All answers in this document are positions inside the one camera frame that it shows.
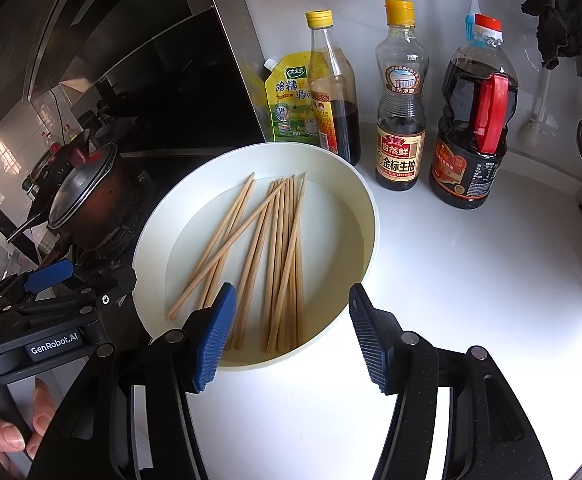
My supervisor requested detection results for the wooden chopstick eight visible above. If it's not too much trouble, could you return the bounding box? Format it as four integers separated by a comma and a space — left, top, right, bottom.
270, 176, 290, 351

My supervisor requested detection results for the wooden chopstick one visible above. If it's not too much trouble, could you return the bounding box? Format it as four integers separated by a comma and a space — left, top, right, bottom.
198, 174, 254, 309

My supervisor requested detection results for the wooden chopstick seven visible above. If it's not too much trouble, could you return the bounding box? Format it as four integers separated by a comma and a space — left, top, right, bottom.
266, 174, 306, 352

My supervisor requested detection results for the wooden chopstick two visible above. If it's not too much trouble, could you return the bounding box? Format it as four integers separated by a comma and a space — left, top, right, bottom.
203, 178, 257, 309

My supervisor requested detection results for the wooden chopstick six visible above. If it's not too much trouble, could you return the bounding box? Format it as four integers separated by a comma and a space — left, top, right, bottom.
262, 193, 279, 352

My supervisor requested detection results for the wooden chopstick four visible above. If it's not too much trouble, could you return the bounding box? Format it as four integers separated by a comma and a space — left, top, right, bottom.
225, 180, 268, 351

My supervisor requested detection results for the wooden chopstick five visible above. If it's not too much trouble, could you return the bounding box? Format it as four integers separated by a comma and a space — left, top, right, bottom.
227, 203, 271, 350

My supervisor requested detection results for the wooden chopstick nine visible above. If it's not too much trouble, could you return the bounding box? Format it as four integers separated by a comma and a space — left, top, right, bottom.
279, 176, 295, 351

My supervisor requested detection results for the wooden chopstick three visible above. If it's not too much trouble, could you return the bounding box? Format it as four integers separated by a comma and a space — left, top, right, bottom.
165, 182, 282, 320

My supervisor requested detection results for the wooden chopstick ten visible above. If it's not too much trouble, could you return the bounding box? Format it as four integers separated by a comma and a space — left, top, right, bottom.
292, 174, 306, 348

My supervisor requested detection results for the person's left hand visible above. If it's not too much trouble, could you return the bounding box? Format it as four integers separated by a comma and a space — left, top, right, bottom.
0, 378, 56, 477

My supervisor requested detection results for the dark pot with lid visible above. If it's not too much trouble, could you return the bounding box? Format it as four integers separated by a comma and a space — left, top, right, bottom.
7, 131, 138, 250

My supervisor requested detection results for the stainless range hood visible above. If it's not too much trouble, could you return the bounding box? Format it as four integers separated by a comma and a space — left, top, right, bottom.
0, 0, 271, 140

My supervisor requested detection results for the white round bowl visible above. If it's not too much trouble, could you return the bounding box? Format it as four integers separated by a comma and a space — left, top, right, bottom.
133, 143, 379, 368

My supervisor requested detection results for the yellow green seasoning pouch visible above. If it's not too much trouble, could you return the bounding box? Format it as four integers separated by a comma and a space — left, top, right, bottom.
264, 52, 319, 146

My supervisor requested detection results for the hanging white brush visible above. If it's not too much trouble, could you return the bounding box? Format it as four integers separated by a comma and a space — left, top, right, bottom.
519, 68, 551, 148

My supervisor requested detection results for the yellow cap vinegar bottle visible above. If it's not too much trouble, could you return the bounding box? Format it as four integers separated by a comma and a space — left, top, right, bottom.
306, 10, 361, 166

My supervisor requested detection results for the clear soy sauce bottle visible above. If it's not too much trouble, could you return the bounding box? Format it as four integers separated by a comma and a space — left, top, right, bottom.
376, 0, 429, 192

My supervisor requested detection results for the large red-handled soy bottle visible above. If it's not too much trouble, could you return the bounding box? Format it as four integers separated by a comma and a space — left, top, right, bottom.
429, 13, 519, 209

